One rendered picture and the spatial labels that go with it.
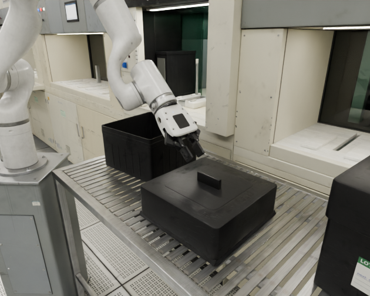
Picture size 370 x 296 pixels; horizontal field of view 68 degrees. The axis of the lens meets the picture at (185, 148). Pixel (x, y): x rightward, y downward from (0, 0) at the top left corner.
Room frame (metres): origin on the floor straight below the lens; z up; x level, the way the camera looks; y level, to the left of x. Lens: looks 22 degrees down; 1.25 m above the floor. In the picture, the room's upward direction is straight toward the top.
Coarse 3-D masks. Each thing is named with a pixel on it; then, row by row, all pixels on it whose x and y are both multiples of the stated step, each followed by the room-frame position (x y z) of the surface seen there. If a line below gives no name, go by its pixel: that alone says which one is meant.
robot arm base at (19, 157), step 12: (0, 132) 0.98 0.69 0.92; (12, 132) 0.98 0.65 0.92; (24, 132) 1.01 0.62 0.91; (0, 144) 0.98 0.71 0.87; (12, 144) 0.98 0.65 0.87; (24, 144) 1.00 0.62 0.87; (12, 156) 0.97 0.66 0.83; (24, 156) 0.99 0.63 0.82; (36, 156) 1.05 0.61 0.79; (0, 168) 0.99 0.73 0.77; (12, 168) 0.97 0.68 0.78; (24, 168) 0.98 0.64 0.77; (36, 168) 0.99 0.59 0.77
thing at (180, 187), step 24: (192, 168) 0.80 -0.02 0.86; (216, 168) 0.80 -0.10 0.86; (144, 192) 0.67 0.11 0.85; (168, 192) 0.65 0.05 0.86; (192, 192) 0.65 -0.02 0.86; (216, 192) 0.65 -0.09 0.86; (240, 192) 0.65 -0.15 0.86; (264, 192) 0.65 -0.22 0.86; (144, 216) 0.67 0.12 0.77; (168, 216) 0.60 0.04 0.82; (192, 216) 0.55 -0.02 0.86; (216, 216) 0.54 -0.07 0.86; (240, 216) 0.56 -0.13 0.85; (264, 216) 0.65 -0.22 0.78; (192, 240) 0.54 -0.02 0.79; (216, 240) 0.50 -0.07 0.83; (240, 240) 0.57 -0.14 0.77; (216, 264) 0.49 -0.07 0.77
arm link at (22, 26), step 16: (16, 0) 0.89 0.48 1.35; (32, 0) 0.89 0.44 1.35; (16, 16) 0.93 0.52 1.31; (32, 16) 0.93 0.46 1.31; (0, 32) 0.96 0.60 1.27; (16, 32) 0.95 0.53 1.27; (32, 32) 0.97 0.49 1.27; (0, 48) 0.95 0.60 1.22; (16, 48) 0.96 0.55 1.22; (0, 64) 0.95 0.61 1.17; (0, 80) 0.95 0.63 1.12
